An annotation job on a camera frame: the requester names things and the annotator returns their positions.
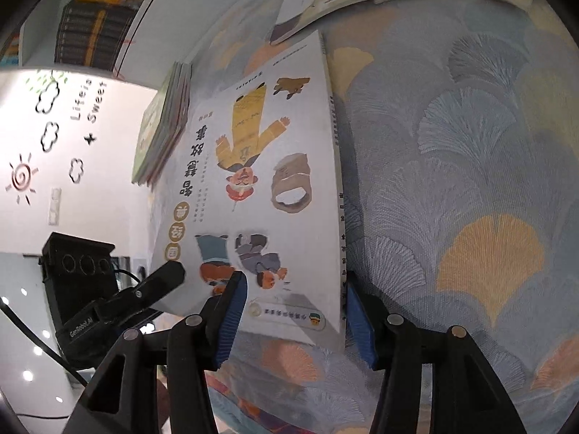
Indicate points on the neat stack of books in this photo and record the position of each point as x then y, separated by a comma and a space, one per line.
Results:
156, 135

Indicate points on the leaf-patterned tablecloth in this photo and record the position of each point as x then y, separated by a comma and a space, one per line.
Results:
452, 144

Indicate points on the white book with yellow figure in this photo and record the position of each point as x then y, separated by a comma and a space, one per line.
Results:
280, 153

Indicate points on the row of black-spined books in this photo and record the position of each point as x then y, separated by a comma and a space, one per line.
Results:
95, 38

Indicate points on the black star wall decal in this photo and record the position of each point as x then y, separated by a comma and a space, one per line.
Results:
92, 139

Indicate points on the black lettering wall decal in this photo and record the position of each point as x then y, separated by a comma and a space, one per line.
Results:
78, 116

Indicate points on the red sun wall decal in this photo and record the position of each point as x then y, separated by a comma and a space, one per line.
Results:
21, 176

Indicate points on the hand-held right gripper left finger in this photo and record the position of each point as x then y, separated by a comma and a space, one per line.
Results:
230, 321

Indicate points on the cloud outline wall decal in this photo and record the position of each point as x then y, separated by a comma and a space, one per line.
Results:
47, 97
49, 135
76, 170

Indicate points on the white wall switch panel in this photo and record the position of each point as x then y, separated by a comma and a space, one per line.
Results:
54, 208

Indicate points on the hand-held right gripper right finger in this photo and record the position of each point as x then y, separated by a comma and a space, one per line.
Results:
362, 325

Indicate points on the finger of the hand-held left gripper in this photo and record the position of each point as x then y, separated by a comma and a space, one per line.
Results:
154, 285

